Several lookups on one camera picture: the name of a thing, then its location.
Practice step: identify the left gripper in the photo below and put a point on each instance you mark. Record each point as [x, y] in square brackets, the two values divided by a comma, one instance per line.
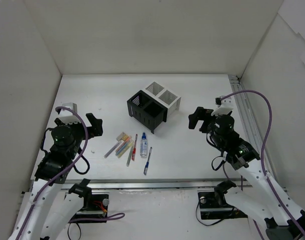
[91, 125]

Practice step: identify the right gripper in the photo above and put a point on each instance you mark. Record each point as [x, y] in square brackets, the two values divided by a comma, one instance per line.
[199, 117]

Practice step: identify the grey mechanical pencil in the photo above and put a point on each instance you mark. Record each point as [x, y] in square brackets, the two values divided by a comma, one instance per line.
[112, 149]

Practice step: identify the beige eraser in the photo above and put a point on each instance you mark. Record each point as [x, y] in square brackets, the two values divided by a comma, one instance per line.
[122, 137]

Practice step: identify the pastel highlighter set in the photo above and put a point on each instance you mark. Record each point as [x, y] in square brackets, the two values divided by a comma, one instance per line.
[123, 145]

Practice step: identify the red pen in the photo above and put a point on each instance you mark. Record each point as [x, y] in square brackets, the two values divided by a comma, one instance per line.
[134, 148]

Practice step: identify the clear bottle blue cap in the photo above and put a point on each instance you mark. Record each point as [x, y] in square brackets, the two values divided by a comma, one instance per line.
[143, 145]

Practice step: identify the blue pen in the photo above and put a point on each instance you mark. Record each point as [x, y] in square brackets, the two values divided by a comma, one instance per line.
[148, 161]

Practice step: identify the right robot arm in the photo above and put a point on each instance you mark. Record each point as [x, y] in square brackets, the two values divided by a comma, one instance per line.
[275, 211]

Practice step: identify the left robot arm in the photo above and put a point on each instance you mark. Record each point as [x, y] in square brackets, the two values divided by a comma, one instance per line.
[36, 222]

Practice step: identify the white two-compartment organizer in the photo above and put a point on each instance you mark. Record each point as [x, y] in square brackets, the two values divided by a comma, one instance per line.
[164, 96]

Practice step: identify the black two-compartment organizer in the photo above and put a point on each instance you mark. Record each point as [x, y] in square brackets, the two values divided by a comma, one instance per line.
[148, 111]

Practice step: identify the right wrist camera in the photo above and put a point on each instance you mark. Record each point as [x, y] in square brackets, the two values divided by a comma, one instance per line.
[224, 106]

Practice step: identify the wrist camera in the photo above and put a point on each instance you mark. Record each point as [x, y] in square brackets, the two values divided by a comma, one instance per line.
[224, 106]
[68, 112]

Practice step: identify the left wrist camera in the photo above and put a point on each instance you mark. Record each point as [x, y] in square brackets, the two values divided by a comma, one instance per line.
[68, 112]

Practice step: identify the aluminium right rail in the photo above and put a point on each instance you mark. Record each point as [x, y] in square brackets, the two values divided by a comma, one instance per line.
[248, 120]

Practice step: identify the aluminium rail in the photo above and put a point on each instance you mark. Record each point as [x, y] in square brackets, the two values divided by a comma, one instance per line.
[248, 120]
[155, 184]

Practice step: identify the aluminium front rail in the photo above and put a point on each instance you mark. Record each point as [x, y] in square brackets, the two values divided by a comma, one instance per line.
[155, 184]

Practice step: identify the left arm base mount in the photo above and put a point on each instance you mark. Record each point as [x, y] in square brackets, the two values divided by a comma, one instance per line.
[80, 211]

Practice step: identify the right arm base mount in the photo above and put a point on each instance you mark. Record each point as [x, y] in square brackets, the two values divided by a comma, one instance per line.
[210, 209]

